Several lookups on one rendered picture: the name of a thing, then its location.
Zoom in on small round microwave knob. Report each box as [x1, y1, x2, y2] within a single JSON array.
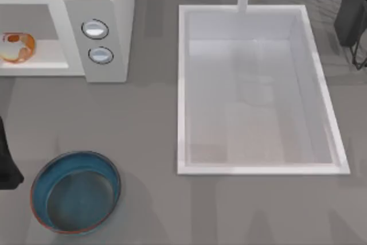
[[88, 46, 115, 64]]

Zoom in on blue bowl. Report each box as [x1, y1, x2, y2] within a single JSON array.
[[30, 150, 122, 235]]

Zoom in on white sink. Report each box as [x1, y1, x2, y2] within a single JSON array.
[[177, 4, 351, 176]]

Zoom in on large round microwave knob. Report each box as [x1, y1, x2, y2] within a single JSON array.
[[81, 18, 110, 40]]

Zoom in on pale microwave oven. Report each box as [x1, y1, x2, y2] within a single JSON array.
[[0, 0, 135, 83]]

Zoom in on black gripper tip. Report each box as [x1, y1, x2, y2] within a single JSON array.
[[0, 116, 25, 190]]

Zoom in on black folding stand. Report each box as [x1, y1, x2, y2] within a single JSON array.
[[334, 0, 367, 70]]

